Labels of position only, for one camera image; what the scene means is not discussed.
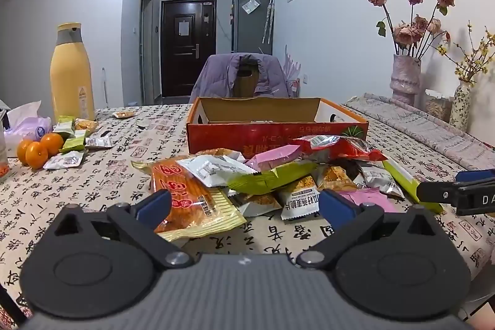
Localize orange fruit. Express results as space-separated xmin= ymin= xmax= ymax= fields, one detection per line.
xmin=25 ymin=142 xmax=49 ymax=170
xmin=40 ymin=133 xmax=65 ymax=156
xmin=16 ymin=139 xmax=33 ymax=165

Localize purple puffer jacket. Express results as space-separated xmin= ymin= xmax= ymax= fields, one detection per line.
xmin=189 ymin=53 xmax=295 ymax=103

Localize large orange snack packet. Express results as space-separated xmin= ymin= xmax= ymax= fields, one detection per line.
xmin=150 ymin=156 xmax=248 ymax=242

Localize yellow flower branches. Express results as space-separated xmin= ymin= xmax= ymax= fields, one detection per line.
xmin=437 ymin=21 xmax=495 ymax=84

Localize orange cardboard box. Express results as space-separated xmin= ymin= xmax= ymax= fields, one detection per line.
xmin=186 ymin=97 xmax=369 ymax=157

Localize purple tissue pack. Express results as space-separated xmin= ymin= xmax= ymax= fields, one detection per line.
xmin=4 ymin=101 xmax=53 ymax=157

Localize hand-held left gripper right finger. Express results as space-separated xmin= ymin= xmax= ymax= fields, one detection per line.
xmin=295 ymin=189 xmax=446 ymax=269

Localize white folded umbrella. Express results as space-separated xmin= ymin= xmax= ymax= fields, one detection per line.
xmin=262 ymin=0 xmax=276 ymax=45

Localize folded patterned blanket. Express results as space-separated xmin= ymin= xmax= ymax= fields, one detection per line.
xmin=343 ymin=93 xmax=495 ymax=173

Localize dark entrance door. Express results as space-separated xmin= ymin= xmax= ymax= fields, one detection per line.
xmin=160 ymin=0 xmax=217 ymax=98

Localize glass storage jar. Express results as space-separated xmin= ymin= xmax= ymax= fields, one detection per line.
xmin=424 ymin=89 xmax=453 ymax=122

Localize yellow thermos bottle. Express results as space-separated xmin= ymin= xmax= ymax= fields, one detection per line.
xmin=49 ymin=23 xmax=96 ymax=122

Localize small green white snack packet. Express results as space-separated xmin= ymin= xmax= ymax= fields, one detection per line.
xmin=59 ymin=129 xmax=88 ymax=155

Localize pink leaf decoration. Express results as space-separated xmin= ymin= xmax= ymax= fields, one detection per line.
xmin=283 ymin=45 xmax=301 ymax=80

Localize slim patterned vase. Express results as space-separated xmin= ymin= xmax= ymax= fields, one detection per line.
xmin=449 ymin=80 xmax=473 ymax=132

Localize dried pink roses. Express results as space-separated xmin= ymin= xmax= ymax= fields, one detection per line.
xmin=365 ymin=0 xmax=456 ymax=61

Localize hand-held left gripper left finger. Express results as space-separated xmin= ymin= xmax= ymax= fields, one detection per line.
xmin=48 ymin=189 xmax=195 ymax=269

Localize pile of assorted snack packets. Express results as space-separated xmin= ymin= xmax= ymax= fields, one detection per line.
xmin=131 ymin=135 xmax=445 ymax=242

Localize grey side door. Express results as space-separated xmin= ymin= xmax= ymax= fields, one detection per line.
xmin=140 ymin=0 xmax=155 ymax=105

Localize brown wooden chair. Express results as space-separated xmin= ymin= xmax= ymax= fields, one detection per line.
xmin=234 ymin=55 xmax=259 ymax=99

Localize pink ribbed vase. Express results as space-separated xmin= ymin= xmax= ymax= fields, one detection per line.
xmin=389 ymin=54 xmax=422 ymax=107

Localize small orange cracker packet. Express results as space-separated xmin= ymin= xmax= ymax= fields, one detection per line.
xmin=75 ymin=119 xmax=100 ymax=134

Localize grey refrigerator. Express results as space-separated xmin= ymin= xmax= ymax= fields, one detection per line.
xmin=231 ymin=0 xmax=273 ymax=56

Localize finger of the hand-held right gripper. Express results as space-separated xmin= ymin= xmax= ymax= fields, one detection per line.
xmin=415 ymin=180 xmax=495 ymax=217
xmin=455 ymin=169 xmax=495 ymax=187

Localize white mop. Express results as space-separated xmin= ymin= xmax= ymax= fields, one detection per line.
xmin=101 ymin=67 xmax=109 ymax=109

